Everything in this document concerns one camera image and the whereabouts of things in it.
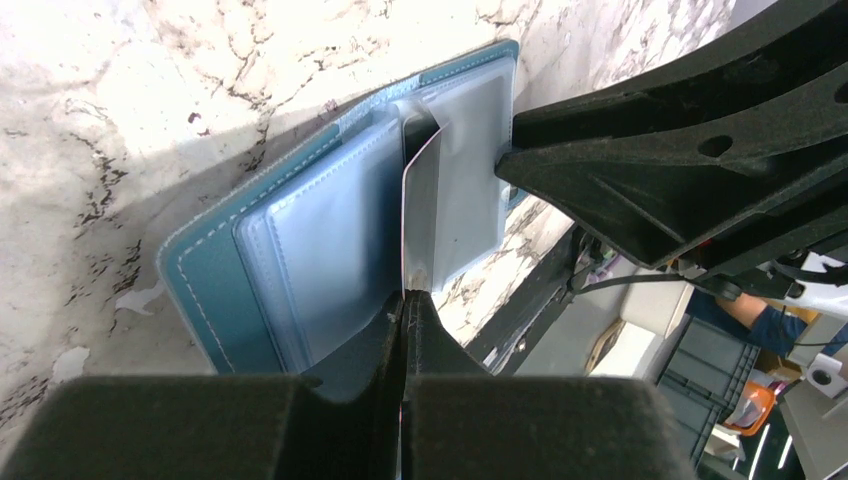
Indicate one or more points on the person in blue sleeve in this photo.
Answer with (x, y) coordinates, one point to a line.
(749, 319)

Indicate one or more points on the teal leather card holder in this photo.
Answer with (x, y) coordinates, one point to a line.
(286, 268)

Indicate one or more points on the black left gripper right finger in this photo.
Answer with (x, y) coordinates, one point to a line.
(460, 422)

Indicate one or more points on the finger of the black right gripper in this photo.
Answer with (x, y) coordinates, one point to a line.
(728, 194)
(786, 45)

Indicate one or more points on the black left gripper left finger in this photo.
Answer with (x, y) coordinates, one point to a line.
(340, 422)

